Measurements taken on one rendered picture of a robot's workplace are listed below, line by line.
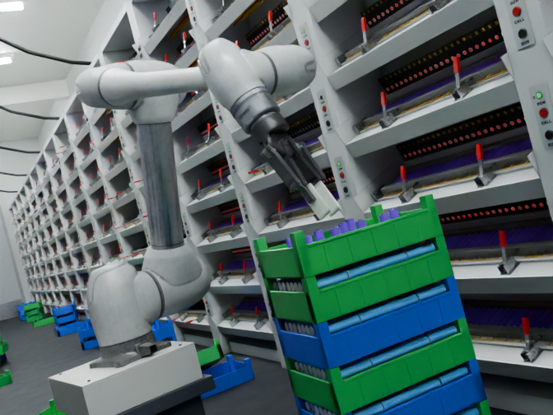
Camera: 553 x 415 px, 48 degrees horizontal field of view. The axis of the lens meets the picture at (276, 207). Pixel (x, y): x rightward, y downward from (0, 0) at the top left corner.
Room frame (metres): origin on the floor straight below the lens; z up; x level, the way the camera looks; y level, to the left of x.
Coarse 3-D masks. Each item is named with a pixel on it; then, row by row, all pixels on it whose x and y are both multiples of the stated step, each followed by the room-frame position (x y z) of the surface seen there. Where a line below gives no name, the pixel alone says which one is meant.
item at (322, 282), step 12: (396, 252) 1.20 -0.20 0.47; (408, 252) 1.16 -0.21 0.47; (420, 252) 1.16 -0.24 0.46; (360, 264) 1.14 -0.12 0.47; (372, 264) 1.12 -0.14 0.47; (384, 264) 1.13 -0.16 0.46; (324, 276) 1.11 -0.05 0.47; (336, 276) 1.09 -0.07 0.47; (348, 276) 1.10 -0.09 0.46; (276, 288) 1.22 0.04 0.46; (288, 288) 1.17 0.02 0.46; (300, 288) 1.11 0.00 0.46
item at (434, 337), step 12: (444, 324) 1.20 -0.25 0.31; (420, 336) 1.17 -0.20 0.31; (432, 336) 1.16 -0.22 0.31; (444, 336) 1.17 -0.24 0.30; (384, 348) 1.14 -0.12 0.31; (396, 348) 1.13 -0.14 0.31; (408, 348) 1.13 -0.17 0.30; (360, 360) 1.13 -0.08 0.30; (372, 360) 1.10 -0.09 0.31; (384, 360) 1.11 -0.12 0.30; (312, 372) 1.16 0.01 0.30; (324, 372) 1.11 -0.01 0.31; (348, 372) 1.08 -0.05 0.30
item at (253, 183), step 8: (320, 128) 2.14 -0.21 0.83; (304, 136) 2.24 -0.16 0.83; (320, 136) 1.83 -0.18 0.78; (320, 152) 1.90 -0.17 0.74; (256, 160) 2.41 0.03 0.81; (264, 160) 2.42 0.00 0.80; (320, 160) 1.89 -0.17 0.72; (328, 160) 1.86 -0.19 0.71; (248, 168) 2.39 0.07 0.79; (320, 168) 1.92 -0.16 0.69; (240, 176) 2.37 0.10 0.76; (248, 176) 2.38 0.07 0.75; (256, 176) 2.34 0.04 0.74; (264, 176) 2.22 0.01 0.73; (272, 176) 2.17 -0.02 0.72; (248, 184) 2.35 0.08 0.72; (256, 184) 2.30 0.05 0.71; (264, 184) 2.26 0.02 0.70; (272, 184) 2.21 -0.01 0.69
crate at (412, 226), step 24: (408, 216) 1.15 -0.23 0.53; (432, 216) 1.17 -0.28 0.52; (264, 240) 1.23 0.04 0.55; (336, 240) 1.09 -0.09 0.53; (360, 240) 1.11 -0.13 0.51; (384, 240) 1.13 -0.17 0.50; (408, 240) 1.15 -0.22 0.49; (264, 264) 1.22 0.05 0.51; (288, 264) 1.11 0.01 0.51; (312, 264) 1.07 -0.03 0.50; (336, 264) 1.09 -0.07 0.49
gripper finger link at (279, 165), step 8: (272, 152) 1.21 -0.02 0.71; (272, 160) 1.22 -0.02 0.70; (280, 160) 1.21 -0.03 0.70; (280, 168) 1.21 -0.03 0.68; (288, 168) 1.21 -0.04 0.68; (280, 176) 1.22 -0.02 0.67; (288, 176) 1.21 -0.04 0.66; (296, 176) 1.21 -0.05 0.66; (288, 184) 1.21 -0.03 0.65; (296, 184) 1.20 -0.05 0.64
